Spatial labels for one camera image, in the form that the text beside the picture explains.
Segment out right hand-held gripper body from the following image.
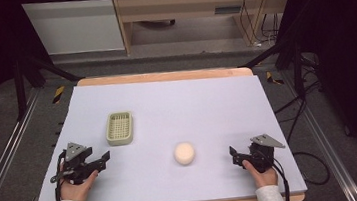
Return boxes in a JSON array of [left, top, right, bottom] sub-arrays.
[[246, 131, 289, 175]]

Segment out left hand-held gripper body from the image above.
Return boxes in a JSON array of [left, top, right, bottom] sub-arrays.
[[57, 140, 97, 188]]

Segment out person's right hand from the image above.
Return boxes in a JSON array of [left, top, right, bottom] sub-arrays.
[[241, 156, 280, 191]]

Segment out person's left hand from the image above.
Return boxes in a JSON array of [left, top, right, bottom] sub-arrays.
[[56, 158, 103, 201]]

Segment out green soap dish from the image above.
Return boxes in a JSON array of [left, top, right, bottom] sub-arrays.
[[102, 109, 137, 148]]

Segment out round cream soap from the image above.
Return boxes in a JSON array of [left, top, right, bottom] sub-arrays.
[[172, 140, 197, 167]]

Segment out yellow black floor tape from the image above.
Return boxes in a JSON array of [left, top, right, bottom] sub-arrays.
[[49, 84, 67, 106], [265, 68, 285, 87]]

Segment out pale lavender foam mat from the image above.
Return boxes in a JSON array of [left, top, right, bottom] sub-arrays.
[[22, 62, 309, 201]]

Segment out black metal stand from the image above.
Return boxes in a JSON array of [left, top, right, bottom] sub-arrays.
[[5, 10, 86, 123], [230, 0, 326, 107]]

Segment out wooden table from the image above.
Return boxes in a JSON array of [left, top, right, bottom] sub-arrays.
[[21, 55, 308, 201]]

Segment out white cabinet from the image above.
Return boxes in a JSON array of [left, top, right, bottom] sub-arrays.
[[21, 0, 126, 61]]

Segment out wooden desk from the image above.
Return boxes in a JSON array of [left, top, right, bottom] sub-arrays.
[[111, 0, 304, 61]]

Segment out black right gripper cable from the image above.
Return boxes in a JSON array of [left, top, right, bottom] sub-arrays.
[[269, 154, 293, 201]]

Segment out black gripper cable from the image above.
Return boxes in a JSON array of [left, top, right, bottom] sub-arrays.
[[269, 154, 293, 201], [46, 149, 73, 201]]

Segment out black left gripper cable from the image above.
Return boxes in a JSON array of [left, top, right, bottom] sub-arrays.
[[46, 149, 73, 201]]

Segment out black floor cable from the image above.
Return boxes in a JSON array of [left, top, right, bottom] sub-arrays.
[[270, 78, 333, 190]]

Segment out black cables under desk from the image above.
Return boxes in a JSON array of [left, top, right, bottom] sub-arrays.
[[236, 0, 283, 49]]

